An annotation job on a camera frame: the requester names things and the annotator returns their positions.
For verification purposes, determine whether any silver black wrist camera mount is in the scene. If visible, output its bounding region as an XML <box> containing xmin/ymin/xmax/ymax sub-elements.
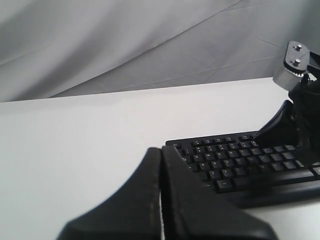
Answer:
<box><xmin>272</xmin><ymin>40</ymin><xmax>310</xmax><ymax>91</ymax></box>

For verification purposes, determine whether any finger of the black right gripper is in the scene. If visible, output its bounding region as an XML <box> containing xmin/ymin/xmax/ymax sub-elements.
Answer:
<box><xmin>254</xmin><ymin>100</ymin><xmax>299</xmax><ymax>148</ymax></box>

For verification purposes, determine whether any grey backdrop cloth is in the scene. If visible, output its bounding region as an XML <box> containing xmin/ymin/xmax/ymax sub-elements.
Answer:
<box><xmin>0</xmin><ymin>0</ymin><xmax>320</xmax><ymax>102</ymax></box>

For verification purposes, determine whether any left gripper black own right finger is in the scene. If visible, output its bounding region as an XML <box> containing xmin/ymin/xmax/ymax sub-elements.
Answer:
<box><xmin>160</xmin><ymin>146</ymin><xmax>278</xmax><ymax>240</ymax></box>

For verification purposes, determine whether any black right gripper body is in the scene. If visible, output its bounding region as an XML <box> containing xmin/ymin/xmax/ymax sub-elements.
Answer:
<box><xmin>288</xmin><ymin>51</ymin><xmax>320</xmax><ymax>165</ymax></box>

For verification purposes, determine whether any black acer keyboard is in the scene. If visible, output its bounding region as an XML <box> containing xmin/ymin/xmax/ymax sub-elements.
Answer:
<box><xmin>165</xmin><ymin>131</ymin><xmax>320</xmax><ymax>208</ymax></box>

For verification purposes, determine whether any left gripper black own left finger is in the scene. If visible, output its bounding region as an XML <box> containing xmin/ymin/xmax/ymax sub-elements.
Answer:
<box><xmin>57</xmin><ymin>147</ymin><xmax>162</xmax><ymax>240</ymax></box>

